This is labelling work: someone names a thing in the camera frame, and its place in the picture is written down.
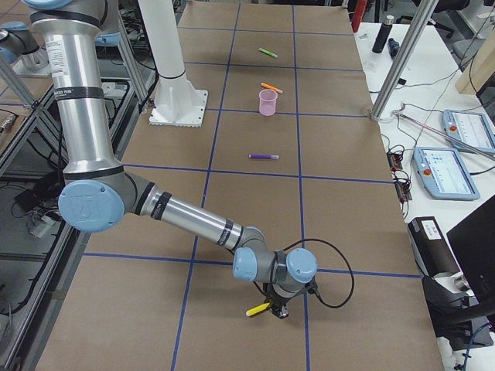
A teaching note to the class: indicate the yellow marker pen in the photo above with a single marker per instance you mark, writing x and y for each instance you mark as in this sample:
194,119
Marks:
257,310

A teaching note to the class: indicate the black water bottle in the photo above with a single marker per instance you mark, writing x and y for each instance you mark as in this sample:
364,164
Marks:
383,34

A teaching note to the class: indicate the white side desk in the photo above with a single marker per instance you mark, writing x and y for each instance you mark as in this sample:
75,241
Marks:
415,109

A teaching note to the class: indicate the far blue teach pendant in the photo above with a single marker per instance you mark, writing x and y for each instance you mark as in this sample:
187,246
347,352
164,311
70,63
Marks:
472,128

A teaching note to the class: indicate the orange marker pen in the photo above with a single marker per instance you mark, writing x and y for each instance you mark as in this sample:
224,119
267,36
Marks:
270,87

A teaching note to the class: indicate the green marker pen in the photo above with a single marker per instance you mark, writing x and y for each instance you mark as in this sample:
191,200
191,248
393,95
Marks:
268,53

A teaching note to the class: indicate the black computer monitor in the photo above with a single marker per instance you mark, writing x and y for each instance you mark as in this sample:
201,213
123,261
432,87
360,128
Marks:
472,242

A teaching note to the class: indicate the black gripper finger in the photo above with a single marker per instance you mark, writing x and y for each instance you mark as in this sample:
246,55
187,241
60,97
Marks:
283,313
273,311

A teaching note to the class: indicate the near blue teach pendant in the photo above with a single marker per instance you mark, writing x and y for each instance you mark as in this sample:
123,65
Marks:
444,174

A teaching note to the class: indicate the blue teach pendant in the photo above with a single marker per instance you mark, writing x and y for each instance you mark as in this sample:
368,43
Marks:
444,174
472,128

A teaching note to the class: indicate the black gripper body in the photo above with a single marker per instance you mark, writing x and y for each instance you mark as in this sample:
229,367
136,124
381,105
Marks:
279,302

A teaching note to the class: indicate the purple marker pen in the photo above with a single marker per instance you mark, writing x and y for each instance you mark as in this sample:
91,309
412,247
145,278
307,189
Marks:
264,157

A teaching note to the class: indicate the aluminium frame post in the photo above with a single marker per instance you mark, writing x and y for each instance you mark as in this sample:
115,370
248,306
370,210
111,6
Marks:
418,23

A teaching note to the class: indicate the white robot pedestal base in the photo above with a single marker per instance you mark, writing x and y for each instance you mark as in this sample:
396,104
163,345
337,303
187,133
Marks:
176,101

